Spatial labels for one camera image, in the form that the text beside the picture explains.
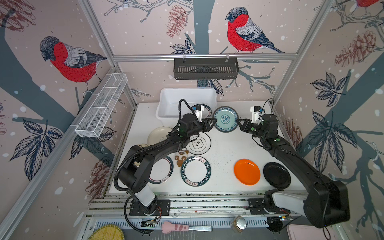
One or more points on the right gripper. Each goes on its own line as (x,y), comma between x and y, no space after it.
(245,127)

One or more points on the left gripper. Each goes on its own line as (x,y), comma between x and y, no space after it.
(208,127)

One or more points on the blue green patterned plate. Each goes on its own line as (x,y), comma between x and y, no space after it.
(226,119)

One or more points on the black plate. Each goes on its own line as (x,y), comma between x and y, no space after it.
(277,175)

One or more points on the white plate green rim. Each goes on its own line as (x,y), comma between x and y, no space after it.
(205,109)
(162,170)

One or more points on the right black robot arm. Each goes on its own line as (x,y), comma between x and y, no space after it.
(327,201)

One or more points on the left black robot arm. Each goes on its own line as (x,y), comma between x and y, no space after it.
(133,173)

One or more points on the white plastic bin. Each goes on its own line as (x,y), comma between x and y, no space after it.
(167,111)

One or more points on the white plate with flower outline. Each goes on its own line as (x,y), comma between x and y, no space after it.
(200,144)

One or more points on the orange plate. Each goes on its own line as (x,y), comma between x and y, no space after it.
(247,172)

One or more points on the white plate dark lettered rim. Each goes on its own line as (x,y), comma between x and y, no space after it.
(196,171)

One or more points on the cream round plate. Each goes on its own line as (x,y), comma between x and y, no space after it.
(158,135)

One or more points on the black hanging basket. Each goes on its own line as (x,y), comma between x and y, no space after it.
(206,68)

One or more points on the metal cup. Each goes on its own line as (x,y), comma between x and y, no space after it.
(239,224)

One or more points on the pink tray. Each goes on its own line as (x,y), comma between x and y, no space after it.
(303,232)

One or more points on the yellow woven mat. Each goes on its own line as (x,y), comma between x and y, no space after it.
(108,232)

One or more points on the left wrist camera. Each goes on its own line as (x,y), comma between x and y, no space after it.
(198,110)

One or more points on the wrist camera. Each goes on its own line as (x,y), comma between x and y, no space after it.
(256,113)
(198,110)

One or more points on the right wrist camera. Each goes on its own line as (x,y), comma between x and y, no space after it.
(256,113)

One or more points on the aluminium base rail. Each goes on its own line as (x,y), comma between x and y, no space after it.
(189,206)

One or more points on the pink handled scraper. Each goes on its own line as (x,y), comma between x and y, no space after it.
(168,227)

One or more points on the white wire mesh shelf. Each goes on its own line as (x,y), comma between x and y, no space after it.
(99,112)

